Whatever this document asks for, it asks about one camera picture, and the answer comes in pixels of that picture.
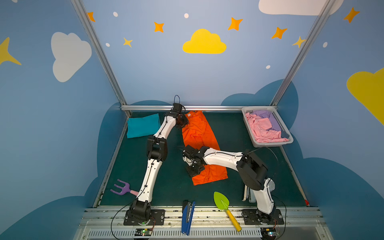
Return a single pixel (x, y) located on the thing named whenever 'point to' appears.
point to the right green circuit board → (268, 232)
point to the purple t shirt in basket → (263, 114)
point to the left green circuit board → (143, 232)
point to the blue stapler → (187, 210)
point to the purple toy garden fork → (126, 189)
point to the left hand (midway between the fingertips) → (189, 122)
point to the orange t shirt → (198, 131)
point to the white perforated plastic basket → (286, 132)
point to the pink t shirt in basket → (259, 126)
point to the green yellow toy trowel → (223, 203)
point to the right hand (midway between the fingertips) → (191, 173)
